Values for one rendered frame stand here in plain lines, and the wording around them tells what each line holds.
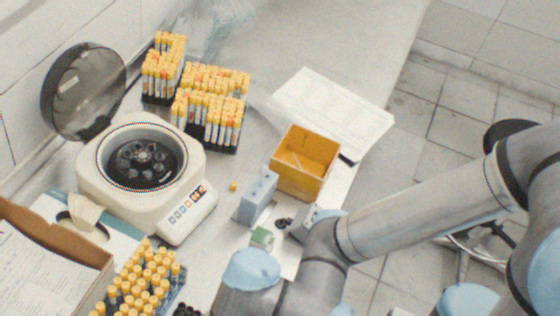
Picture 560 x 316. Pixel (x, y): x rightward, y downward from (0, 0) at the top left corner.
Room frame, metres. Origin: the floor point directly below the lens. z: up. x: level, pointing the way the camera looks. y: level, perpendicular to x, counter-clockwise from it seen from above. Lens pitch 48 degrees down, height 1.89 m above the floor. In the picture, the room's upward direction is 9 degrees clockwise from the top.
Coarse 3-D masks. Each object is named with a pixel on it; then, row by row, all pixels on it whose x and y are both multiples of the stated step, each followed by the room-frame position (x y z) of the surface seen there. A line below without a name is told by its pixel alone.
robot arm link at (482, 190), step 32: (544, 128) 0.44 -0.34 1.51; (480, 160) 0.46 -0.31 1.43; (512, 160) 0.43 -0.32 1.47; (416, 192) 0.46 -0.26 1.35; (448, 192) 0.44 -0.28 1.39; (480, 192) 0.42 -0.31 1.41; (512, 192) 0.40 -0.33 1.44; (320, 224) 0.50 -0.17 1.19; (352, 224) 0.46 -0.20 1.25; (384, 224) 0.44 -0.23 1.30; (416, 224) 0.43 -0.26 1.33; (448, 224) 0.41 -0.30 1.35; (320, 256) 0.44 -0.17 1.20; (352, 256) 0.44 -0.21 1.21
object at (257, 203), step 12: (264, 180) 0.75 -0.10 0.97; (276, 180) 0.76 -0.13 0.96; (252, 192) 0.71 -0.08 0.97; (264, 192) 0.72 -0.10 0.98; (240, 204) 0.70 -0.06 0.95; (252, 204) 0.69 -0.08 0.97; (264, 204) 0.73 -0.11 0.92; (276, 204) 0.76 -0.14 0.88; (240, 216) 0.69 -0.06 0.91; (252, 216) 0.68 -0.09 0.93; (264, 216) 0.72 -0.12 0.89; (252, 228) 0.68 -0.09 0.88
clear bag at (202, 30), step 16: (192, 0) 1.29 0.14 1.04; (208, 0) 1.31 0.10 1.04; (176, 16) 1.25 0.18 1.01; (192, 16) 1.26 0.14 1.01; (208, 16) 1.28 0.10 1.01; (176, 32) 1.21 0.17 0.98; (192, 32) 1.22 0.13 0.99; (208, 32) 1.23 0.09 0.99; (192, 48) 1.19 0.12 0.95; (208, 48) 1.21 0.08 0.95; (192, 64) 1.18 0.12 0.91; (208, 64) 1.20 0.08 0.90
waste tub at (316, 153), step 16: (288, 128) 0.92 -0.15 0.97; (304, 128) 0.93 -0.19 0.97; (288, 144) 0.94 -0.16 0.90; (304, 144) 0.92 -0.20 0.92; (320, 144) 0.91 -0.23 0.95; (336, 144) 0.90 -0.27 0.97; (272, 160) 0.82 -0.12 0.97; (288, 160) 0.90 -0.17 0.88; (304, 160) 0.91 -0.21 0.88; (320, 160) 0.91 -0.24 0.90; (336, 160) 0.89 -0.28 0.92; (288, 176) 0.80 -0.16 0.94; (304, 176) 0.79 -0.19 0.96; (320, 176) 0.86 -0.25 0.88; (288, 192) 0.80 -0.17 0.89; (304, 192) 0.79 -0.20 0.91; (320, 192) 0.79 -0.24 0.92
